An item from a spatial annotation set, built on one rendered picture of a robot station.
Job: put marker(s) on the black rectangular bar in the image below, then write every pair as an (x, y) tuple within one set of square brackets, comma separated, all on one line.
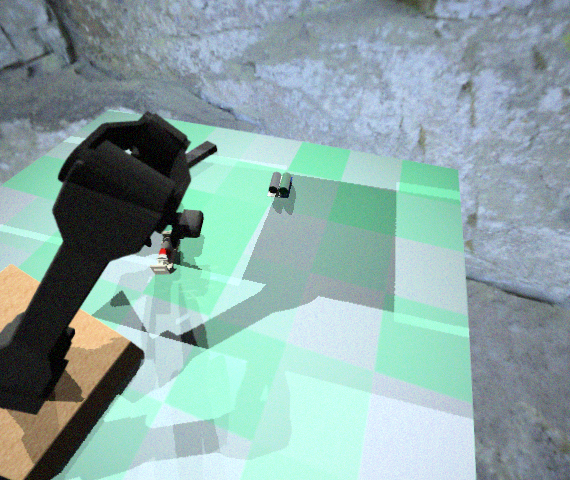
[(199, 153)]

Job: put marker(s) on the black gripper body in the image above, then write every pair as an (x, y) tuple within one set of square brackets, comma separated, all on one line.
[(188, 223)]

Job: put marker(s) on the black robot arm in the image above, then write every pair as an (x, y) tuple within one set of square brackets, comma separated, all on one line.
[(109, 205)]

